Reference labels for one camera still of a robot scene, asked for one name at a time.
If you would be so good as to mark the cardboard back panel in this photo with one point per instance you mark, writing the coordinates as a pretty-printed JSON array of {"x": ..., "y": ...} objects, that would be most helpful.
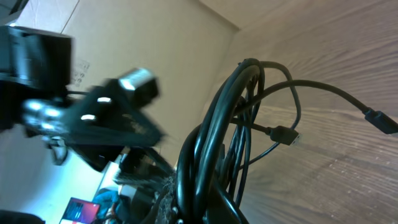
[{"x": 182, "y": 42}]

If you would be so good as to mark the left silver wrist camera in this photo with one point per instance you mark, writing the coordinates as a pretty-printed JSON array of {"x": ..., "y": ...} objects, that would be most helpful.
[{"x": 140, "y": 86}]

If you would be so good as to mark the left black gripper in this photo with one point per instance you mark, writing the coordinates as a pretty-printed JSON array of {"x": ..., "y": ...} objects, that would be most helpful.
[{"x": 97, "y": 127}]

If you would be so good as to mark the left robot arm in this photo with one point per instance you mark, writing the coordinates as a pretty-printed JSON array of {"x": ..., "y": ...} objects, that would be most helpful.
[{"x": 36, "y": 64}]

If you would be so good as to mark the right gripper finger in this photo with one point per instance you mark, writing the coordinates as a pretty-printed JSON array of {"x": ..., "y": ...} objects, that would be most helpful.
[{"x": 165, "y": 210}]

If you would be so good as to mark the red and blue background clutter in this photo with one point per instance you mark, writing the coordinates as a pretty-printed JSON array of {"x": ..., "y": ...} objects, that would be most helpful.
[{"x": 107, "y": 207}]

